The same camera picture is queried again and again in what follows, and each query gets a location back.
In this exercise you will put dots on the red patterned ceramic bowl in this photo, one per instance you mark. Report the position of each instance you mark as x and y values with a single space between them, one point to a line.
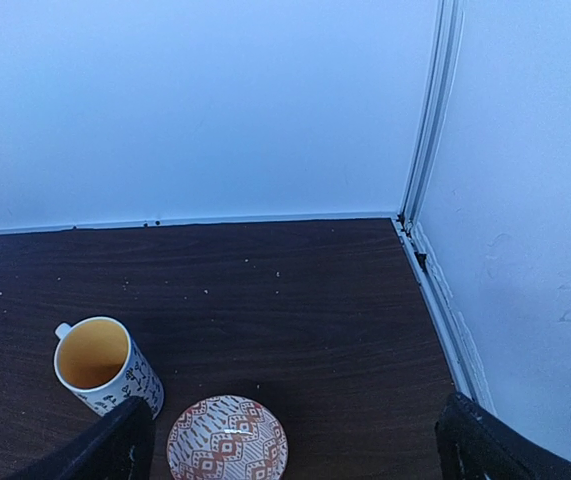
227 437

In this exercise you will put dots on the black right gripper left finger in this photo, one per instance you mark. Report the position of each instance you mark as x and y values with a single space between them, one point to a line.
119 446

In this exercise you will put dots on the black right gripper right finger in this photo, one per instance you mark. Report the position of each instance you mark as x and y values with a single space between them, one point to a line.
474 444

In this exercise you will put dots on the aluminium right corner post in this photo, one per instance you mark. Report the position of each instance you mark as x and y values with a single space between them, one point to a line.
460 351

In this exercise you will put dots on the white floral mug yellow inside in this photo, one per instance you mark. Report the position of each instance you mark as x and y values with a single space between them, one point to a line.
99 362

